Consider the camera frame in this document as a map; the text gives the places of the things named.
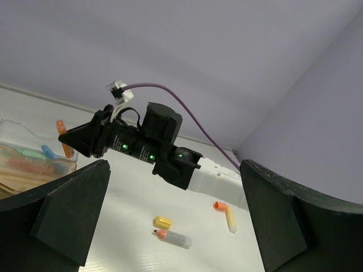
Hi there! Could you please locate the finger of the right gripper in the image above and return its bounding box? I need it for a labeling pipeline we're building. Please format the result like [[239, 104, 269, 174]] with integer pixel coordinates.
[[58, 112, 102, 158]]

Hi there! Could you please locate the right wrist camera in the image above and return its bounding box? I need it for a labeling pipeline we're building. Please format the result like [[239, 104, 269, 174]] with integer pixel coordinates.
[[106, 80, 134, 105]]

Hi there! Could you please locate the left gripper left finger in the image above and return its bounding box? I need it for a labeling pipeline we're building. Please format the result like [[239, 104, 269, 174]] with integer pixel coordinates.
[[1, 159, 111, 271]]

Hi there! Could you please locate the pink highlighter pen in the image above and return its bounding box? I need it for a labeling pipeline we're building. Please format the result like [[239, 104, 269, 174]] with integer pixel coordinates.
[[7, 158, 54, 175]]

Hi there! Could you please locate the green highlighter pen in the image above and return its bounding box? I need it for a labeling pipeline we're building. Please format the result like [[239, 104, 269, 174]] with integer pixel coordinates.
[[14, 147, 47, 160]]

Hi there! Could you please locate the blue highlighter pen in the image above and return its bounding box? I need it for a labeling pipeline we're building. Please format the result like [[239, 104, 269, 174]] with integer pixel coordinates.
[[41, 145, 58, 159]]

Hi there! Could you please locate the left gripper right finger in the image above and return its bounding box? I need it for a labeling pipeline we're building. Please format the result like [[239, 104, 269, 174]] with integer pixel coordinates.
[[240, 160, 362, 271]]

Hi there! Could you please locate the orange highlighter pen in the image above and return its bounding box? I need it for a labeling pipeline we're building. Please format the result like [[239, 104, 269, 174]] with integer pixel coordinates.
[[56, 119, 75, 159]]

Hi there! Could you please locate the yellow eraser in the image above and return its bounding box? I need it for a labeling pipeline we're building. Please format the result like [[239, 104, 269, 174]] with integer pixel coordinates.
[[153, 216, 173, 229]]

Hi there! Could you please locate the yellow highlighter pen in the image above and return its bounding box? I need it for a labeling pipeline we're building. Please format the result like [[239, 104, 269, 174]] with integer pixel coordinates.
[[225, 206, 237, 233]]

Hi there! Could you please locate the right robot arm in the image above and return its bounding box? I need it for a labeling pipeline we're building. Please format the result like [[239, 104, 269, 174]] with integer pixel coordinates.
[[58, 103, 248, 210]]

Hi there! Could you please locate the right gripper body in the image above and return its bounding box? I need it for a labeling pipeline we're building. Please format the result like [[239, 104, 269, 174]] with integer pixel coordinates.
[[90, 105, 141, 158]]

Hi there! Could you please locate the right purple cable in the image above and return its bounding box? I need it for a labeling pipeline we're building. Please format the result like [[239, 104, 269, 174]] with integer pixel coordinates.
[[124, 82, 242, 172]]

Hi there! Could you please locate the clear plastic container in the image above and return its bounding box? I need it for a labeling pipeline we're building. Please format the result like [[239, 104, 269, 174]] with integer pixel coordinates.
[[1, 118, 78, 169]]

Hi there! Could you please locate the short pencil in tube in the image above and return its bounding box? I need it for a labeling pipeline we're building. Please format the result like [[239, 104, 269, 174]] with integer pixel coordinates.
[[154, 229, 192, 249]]

